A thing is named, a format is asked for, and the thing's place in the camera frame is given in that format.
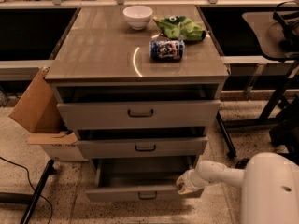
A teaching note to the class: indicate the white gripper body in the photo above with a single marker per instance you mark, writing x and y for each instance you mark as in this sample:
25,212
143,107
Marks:
195,179

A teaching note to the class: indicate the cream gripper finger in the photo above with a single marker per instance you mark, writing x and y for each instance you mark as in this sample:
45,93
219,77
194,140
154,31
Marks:
182,190
181,180

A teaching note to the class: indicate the grey bottom drawer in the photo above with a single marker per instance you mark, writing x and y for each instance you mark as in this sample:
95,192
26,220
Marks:
139,179

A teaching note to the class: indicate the grey drawer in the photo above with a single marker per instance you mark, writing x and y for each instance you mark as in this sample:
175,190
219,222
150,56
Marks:
137,148
130,115
139,179

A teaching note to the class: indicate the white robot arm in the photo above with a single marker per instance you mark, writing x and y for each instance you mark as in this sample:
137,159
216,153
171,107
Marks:
269,183

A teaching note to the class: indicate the grey middle drawer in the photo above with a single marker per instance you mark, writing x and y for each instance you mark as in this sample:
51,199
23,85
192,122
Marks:
137,148

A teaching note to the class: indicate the grey top drawer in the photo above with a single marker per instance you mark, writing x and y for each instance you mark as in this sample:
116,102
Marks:
130,115

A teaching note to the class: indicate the grey drawer cabinet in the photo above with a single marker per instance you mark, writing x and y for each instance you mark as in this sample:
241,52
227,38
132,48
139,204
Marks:
102,49

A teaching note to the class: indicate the black right table leg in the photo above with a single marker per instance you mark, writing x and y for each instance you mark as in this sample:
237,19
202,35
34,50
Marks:
231,148

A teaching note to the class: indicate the black table leg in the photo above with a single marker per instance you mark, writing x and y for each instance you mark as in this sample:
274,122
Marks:
29,200
231,148

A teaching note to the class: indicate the black office chair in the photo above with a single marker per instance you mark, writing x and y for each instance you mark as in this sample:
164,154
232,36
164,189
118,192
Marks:
279,135

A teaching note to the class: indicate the blue soda can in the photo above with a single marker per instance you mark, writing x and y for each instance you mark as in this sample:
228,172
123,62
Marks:
166,50

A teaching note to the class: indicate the green chip bag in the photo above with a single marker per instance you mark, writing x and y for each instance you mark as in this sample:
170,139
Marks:
180,28

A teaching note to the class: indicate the black left table leg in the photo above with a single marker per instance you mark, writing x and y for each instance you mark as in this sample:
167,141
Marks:
29,200

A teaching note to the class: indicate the brown cardboard box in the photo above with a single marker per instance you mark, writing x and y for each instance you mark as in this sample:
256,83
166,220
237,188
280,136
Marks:
37,113

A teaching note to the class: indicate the white ceramic bowl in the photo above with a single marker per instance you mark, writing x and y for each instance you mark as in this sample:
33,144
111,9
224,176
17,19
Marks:
137,17

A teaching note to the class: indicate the dark side table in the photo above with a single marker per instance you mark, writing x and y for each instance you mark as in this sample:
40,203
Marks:
277,33

